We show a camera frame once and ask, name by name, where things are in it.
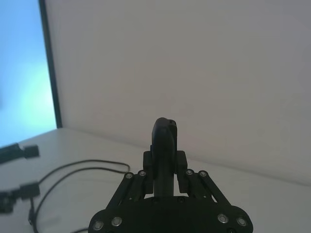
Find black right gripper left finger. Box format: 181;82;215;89
106;117;167;216

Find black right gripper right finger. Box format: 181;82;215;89
165;117;233;215

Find black framed monitor screen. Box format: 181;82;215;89
0;0;64;149

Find thin black cable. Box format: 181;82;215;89
27;159;131;233

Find black cable connector plug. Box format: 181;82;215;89
0;143;40;165
0;180;41;215

